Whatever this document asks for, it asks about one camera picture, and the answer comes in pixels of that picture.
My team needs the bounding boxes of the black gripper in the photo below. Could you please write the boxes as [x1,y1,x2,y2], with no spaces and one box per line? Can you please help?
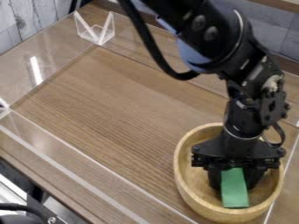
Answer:
[191,123,286,191]

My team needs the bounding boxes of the green rectangular block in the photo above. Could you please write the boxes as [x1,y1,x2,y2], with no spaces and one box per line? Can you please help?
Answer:
[220,168,249,208]

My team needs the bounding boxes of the wooden bowl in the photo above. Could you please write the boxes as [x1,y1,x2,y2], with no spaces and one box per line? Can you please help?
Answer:
[172,122,285,224]

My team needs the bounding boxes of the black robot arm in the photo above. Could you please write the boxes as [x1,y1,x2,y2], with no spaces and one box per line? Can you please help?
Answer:
[118,0,291,189]

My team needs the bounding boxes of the black metal table bracket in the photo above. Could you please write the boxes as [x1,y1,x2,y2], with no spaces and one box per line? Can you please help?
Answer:
[27,185,66,224]

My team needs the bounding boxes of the black cable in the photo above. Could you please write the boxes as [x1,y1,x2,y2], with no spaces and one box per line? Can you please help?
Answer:
[0,202,34,218]

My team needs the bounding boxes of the clear acrylic corner bracket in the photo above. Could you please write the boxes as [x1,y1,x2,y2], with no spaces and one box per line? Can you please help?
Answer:
[74,11,116,46]

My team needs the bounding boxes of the clear acrylic enclosure wall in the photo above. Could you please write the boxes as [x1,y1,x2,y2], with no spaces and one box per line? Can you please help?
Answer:
[0,10,299,224]

